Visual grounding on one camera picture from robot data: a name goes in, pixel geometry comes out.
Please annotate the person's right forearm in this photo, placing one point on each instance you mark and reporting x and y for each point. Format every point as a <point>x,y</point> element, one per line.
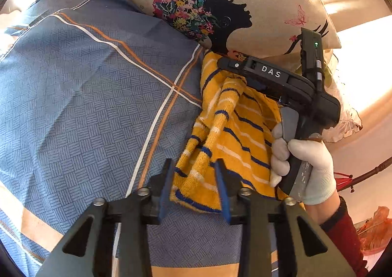
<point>343,234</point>

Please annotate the orange plastic bag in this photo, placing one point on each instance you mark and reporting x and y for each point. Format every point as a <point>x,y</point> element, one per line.
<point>378,228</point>

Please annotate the person's right hand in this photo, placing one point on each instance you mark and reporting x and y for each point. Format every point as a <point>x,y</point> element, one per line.
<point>318,169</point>

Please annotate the dark wooden pole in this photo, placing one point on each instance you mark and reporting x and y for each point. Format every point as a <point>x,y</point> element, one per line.
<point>373,172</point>

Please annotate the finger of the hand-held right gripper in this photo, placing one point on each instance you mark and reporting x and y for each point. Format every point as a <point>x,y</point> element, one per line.
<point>232,65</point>

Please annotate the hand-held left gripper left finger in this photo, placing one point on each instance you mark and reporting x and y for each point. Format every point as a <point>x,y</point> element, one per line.
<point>164,191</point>

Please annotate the yellow blue striped towel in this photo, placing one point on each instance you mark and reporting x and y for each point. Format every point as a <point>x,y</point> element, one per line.
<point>239,142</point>

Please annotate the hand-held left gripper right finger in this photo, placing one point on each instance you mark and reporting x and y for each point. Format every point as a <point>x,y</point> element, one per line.
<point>222,192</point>

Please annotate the blue plaid bedsheet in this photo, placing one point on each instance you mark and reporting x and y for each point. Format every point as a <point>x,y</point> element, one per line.
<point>92,96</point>

